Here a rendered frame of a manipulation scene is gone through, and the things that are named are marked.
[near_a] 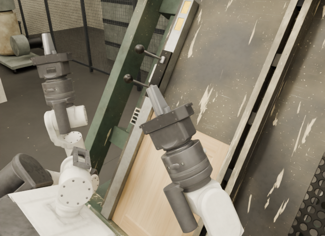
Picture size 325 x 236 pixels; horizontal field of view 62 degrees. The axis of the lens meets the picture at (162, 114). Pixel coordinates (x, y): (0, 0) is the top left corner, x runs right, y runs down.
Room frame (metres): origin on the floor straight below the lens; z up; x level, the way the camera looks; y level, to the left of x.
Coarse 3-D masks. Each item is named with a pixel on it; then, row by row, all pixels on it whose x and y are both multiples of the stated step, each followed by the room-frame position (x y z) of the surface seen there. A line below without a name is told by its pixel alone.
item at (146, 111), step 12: (192, 0) 1.13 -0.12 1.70; (180, 12) 1.14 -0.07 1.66; (192, 12) 1.13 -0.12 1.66; (180, 36) 1.08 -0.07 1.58; (168, 48) 1.07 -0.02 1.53; (180, 48) 1.08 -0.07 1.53; (168, 72) 1.03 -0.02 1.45; (144, 108) 0.97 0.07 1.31; (144, 120) 0.94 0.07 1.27; (132, 132) 0.94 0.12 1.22; (132, 144) 0.91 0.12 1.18; (132, 156) 0.88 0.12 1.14; (120, 168) 0.87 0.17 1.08; (120, 180) 0.84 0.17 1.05; (108, 192) 0.84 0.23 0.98; (120, 192) 0.82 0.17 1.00; (108, 204) 0.81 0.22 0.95; (108, 216) 0.77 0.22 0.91
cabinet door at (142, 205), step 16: (144, 144) 0.90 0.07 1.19; (208, 144) 0.76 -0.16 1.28; (224, 144) 0.73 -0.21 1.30; (144, 160) 0.86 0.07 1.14; (160, 160) 0.82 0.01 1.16; (128, 176) 0.85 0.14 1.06; (144, 176) 0.82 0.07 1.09; (160, 176) 0.79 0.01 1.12; (128, 192) 0.81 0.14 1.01; (144, 192) 0.78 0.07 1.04; (160, 192) 0.75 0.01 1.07; (128, 208) 0.77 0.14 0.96; (144, 208) 0.74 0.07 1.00; (160, 208) 0.71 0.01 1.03; (128, 224) 0.73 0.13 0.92; (144, 224) 0.70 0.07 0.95; (160, 224) 0.67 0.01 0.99; (176, 224) 0.65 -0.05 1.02
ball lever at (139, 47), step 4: (140, 44) 1.02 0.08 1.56; (136, 48) 1.01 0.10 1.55; (140, 48) 1.01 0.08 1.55; (144, 48) 1.02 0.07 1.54; (136, 52) 1.01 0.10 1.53; (140, 52) 1.01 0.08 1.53; (144, 52) 1.02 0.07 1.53; (148, 52) 1.03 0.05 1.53; (152, 56) 1.03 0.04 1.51; (156, 56) 1.03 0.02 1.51; (160, 60) 1.04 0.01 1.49; (164, 60) 1.03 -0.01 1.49
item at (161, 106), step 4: (152, 88) 0.50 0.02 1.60; (156, 88) 0.51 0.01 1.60; (152, 92) 0.50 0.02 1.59; (156, 92) 0.50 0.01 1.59; (160, 92) 0.51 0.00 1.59; (152, 96) 0.49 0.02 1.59; (156, 96) 0.49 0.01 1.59; (160, 96) 0.50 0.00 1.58; (156, 100) 0.49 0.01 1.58; (160, 100) 0.49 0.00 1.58; (164, 100) 0.51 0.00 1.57; (156, 104) 0.48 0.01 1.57; (160, 104) 0.49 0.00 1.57; (164, 104) 0.50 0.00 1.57; (160, 108) 0.48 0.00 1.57; (164, 108) 0.48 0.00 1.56; (168, 108) 0.49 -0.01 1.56; (160, 112) 0.48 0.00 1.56; (164, 112) 0.48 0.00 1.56
